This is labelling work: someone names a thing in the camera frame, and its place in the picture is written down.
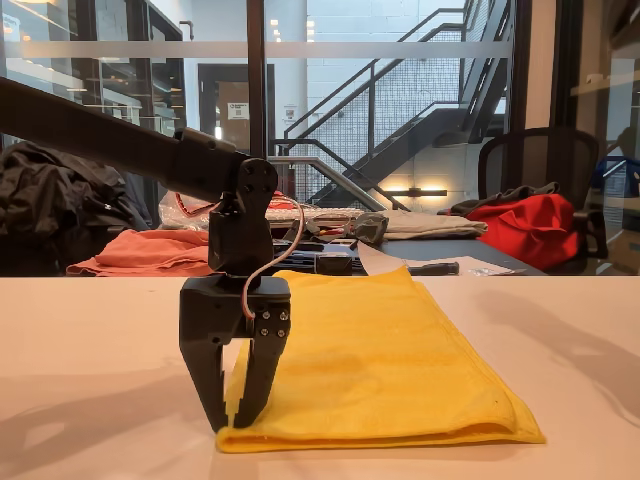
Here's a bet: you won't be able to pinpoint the clear plastic bag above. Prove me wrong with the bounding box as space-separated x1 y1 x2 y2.
158 192 221 232

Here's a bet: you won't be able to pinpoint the cardboard box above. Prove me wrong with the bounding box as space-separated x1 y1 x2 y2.
606 229 640 276

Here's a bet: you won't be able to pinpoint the black jacket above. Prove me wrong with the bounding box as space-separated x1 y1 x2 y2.
0 140 152 277

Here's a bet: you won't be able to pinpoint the white computer keyboard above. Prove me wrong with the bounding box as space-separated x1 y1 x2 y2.
264 205 369 229

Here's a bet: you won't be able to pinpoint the beige folded cloth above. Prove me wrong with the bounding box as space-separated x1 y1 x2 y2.
379 208 489 242

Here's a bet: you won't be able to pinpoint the small black box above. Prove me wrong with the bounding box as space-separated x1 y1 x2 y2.
315 252 354 274

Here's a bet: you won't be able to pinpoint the yellow microfiber towel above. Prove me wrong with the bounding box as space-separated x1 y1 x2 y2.
215 264 547 454

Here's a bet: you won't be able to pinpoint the grey work gloves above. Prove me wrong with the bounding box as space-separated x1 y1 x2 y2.
298 210 391 246

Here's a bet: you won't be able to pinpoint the red white servo cable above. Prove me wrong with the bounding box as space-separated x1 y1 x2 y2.
241 196 306 322

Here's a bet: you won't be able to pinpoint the white paper sheet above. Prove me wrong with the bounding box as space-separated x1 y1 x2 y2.
403 255 529 277

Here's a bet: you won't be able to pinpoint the olive green cloth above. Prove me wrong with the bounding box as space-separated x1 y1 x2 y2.
438 181 562 218

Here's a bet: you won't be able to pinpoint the black remote control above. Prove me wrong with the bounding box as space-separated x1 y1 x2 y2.
272 240 327 253

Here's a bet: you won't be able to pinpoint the black metal staircase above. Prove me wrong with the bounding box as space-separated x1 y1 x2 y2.
268 0 517 212

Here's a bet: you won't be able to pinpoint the black mesh office chair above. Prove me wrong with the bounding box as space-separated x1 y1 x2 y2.
477 126 609 276

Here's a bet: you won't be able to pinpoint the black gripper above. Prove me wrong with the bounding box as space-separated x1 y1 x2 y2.
178 273 293 435

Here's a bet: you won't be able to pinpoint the salmon pink shirt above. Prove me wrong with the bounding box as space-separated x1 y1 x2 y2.
66 228 214 278

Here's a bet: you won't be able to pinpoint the red fabric bag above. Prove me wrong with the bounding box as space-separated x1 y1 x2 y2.
463 192 582 272

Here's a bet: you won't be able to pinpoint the dark framed glass door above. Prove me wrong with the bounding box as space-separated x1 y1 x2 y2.
197 63 277 166

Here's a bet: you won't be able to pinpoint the glowing wall light bar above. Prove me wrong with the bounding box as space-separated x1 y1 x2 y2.
383 185 449 199

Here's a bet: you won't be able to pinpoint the black handled tool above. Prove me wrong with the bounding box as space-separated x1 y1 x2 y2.
408 260 461 277

